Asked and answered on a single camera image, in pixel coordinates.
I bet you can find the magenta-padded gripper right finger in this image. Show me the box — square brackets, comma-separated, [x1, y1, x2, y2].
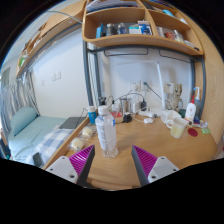
[131, 144, 180, 188]

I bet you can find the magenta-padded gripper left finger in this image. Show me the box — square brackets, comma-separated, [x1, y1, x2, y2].
[45, 144, 96, 188]

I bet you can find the clear plastic water bottle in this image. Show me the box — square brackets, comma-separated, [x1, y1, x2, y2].
[94, 105, 119, 159]

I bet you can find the black phone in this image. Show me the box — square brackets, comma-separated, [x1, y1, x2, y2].
[32, 152, 45, 168]

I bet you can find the wrapped pale bun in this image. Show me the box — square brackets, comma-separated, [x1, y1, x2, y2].
[68, 137, 86, 153]
[80, 125, 98, 139]

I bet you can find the blue checked blanket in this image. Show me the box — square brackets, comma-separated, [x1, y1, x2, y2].
[33, 128, 74, 161]

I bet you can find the pale yellow mug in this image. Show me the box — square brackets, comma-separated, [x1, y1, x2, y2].
[165, 116, 189, 139]

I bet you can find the dark grey laptop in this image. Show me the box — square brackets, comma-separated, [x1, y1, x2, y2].
[59, 116, 88, 130]

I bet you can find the white jar with blue label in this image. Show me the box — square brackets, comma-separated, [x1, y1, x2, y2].
[87, 105, 98, 125]

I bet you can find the black charger cube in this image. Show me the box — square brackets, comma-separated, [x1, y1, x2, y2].
[122, 112, 133, 124]

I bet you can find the white bottle with red nozzle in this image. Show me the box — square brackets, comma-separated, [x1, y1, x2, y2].
[184, 94, 198, 123]

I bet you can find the light green pillow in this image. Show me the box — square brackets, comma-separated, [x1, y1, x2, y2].
[10, 106, 39, 136]

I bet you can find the white charger block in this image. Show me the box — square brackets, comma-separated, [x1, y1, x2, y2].
[131, 100, 143, 114]

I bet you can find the metal cup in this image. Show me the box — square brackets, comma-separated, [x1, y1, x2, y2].
[119, 97, 132, 116]

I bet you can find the white desk lamp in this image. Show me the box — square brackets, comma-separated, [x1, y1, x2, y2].
[155, 61, 167, 111]

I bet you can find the grey striped curtain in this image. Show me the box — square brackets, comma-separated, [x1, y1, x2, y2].
[0, 66, 38, 134]

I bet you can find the wooden shelf unit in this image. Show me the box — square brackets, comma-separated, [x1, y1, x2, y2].
[81, 0, 205, 56]

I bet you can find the grey metal frame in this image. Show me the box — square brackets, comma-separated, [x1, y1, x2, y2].
[82, 39, 207, 118]

